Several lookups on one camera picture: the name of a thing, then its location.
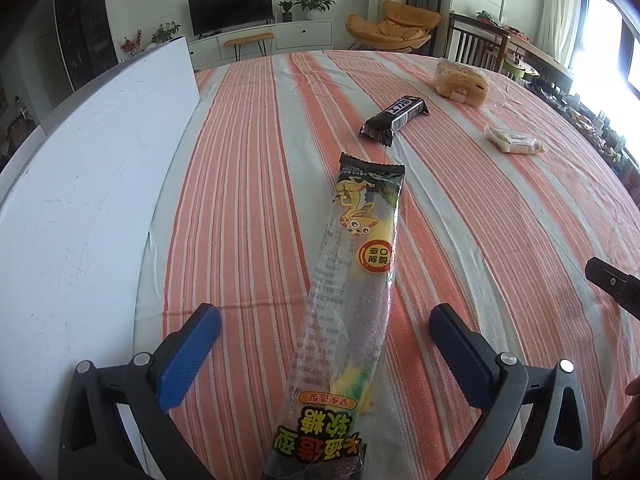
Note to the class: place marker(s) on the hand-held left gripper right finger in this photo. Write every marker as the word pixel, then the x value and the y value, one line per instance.
pixel 462 360

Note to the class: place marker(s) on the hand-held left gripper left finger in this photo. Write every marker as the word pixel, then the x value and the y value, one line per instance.
pixel 187 355

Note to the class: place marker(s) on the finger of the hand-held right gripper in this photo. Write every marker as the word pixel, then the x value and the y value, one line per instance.
pixel 612 280

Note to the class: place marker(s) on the long gummy candy packet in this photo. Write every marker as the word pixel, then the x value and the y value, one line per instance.
pixel 350 270

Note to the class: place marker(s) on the beige cake packet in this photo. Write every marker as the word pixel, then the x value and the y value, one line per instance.
pixel 512 140

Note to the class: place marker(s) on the bread loaf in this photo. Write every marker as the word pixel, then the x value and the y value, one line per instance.
pixel 460 82

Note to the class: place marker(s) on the dark chocolate bar packet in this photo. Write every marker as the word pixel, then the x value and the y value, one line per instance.
pixel 395 117

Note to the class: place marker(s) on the person's right hand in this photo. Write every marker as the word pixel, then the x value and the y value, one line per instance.
pixel 634 386

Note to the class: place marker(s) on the orange grey striped tablecloth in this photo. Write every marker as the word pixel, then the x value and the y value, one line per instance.
pixel 240 210

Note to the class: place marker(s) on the white board panel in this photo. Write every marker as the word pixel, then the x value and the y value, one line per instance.
pixel 75 210

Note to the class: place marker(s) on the wooden side table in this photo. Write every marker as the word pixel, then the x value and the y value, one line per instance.
pixel 545 60

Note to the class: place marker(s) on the window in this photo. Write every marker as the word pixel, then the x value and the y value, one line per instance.
pixel 605 35

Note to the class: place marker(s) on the wooden slatted chair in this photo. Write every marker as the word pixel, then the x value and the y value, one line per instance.
pixel 475 40

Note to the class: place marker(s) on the red flowers in vase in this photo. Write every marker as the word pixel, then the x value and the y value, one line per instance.
pixel 131 44

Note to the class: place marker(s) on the wooden stool with metal legs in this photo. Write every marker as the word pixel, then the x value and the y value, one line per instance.
pixel 248 38

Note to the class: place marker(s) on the bushy potted plant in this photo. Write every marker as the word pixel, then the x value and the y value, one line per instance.
pixel 165 32

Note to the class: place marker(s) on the orange lounge chair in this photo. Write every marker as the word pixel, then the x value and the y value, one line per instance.
pixel 390 25

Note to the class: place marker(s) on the white television cabinet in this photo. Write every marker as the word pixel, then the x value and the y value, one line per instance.
pixel 305 35

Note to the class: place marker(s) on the black television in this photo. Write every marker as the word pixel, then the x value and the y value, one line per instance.
pixel 230 7

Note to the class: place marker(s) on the dark display cabinet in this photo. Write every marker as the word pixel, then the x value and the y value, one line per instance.
pixel 85 20

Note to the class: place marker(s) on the small potted plant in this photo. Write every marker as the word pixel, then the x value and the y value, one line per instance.
pixel 286 10

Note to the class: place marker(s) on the large leafy potted plant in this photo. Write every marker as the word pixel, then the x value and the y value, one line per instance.
pixel 315 2

